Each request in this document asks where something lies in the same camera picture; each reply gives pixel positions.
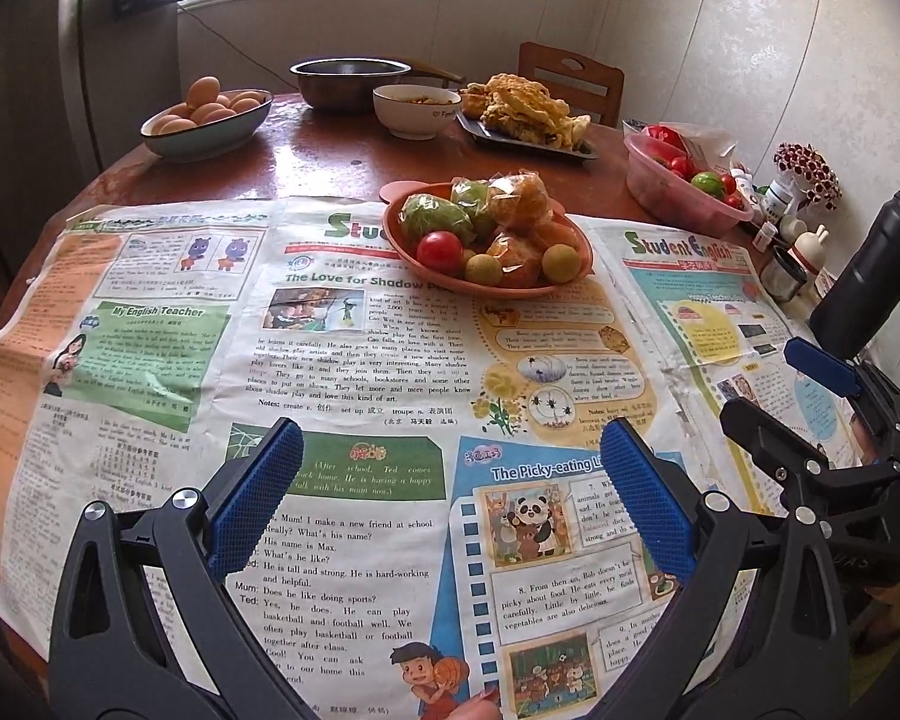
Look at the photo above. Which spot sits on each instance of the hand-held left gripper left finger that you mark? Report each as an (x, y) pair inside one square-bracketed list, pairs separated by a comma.
[(259, 495)]

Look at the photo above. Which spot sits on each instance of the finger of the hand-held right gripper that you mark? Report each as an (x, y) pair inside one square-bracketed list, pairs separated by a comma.
[(821, 367), (757, 427)]

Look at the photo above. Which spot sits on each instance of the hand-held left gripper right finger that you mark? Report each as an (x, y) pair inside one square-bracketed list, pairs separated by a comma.
[(645, 495)]

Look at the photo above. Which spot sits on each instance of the brown longan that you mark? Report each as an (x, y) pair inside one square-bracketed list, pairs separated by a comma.
[(561, 262), (484, 268)]

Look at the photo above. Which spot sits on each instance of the plastic-wrapped orange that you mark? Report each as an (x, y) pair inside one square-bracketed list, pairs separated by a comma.
[(556, 234), (521, 202), (514, 259)]

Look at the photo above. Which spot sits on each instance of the orange plastic plate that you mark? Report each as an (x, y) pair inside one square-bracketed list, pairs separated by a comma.
[(409, 240)]

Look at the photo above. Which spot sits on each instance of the plastic-wrapped green citrus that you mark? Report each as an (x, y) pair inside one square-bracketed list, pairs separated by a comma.
[(433, 214), (474, 199)]

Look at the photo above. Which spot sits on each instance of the person's left hand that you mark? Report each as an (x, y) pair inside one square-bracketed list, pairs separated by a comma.
[(469, 708)]

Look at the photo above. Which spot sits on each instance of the metal cup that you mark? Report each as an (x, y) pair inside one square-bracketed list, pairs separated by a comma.
[(784, 277)]

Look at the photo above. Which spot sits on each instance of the black thermos bottle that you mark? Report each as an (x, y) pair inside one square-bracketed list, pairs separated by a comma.
[(866, 270)]

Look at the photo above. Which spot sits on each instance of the white rabbit figurine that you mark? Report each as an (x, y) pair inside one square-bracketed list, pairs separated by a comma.
[(811, 249)]

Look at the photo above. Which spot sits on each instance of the white bottle orange label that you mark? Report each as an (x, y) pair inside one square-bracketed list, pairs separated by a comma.
[(761, 237)]

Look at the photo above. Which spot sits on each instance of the newspaper with panda cartoon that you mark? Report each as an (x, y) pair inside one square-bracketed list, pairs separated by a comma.
[(157, 390)]

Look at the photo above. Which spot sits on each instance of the person's yellow-green clothing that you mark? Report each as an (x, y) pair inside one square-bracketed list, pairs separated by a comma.
[(874, 679)]

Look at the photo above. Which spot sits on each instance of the white bottle blue label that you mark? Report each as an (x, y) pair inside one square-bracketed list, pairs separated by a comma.
[(778, 196)]

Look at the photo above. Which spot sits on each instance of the red cherry tomato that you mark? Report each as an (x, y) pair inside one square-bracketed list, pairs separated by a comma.
[(679, 165), (733, 201)]

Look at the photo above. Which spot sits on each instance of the red white flower ornament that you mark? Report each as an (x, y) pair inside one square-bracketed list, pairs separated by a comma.
[(806, 169)]

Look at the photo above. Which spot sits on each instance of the green tomato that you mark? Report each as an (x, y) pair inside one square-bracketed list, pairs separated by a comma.
[(707, 182)]

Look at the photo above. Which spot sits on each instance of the pink plastic basin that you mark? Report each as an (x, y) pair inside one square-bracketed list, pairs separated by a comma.
[(667, 193)]

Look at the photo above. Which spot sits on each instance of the white plastic bag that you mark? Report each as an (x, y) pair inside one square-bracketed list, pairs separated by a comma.
[(709, 142)]

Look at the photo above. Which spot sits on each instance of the red plastic bag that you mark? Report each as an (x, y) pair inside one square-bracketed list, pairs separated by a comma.
[(664, 136)]

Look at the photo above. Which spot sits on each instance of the dark baking tray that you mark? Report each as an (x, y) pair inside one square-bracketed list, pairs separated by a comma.
[(570, 150)]

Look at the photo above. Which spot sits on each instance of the teal oval bowl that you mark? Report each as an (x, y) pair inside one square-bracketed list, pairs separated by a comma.
[(202, 139)]

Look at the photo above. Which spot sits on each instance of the wooden chair with cutout back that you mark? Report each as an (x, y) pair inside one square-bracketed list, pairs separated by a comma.
[(570, 82)]

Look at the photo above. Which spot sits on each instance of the pile of fried food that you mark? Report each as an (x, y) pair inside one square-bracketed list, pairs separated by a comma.
[(525, 109)]

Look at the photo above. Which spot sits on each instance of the pile of brown eggs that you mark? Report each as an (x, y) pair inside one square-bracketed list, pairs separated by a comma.
[(210, 101)]

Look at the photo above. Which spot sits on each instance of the white ceramic bowl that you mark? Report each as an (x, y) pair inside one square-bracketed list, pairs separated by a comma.
[(412, 118)]

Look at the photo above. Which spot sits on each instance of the metal mixing bowl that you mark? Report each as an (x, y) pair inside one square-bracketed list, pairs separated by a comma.
[(349, 86)]

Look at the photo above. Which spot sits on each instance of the grey refrigerator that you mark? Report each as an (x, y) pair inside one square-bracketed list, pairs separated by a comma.
[(120, 67)]

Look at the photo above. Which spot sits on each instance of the wooden chair back rail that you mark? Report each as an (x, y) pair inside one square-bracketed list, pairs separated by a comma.
[(439, 72)]

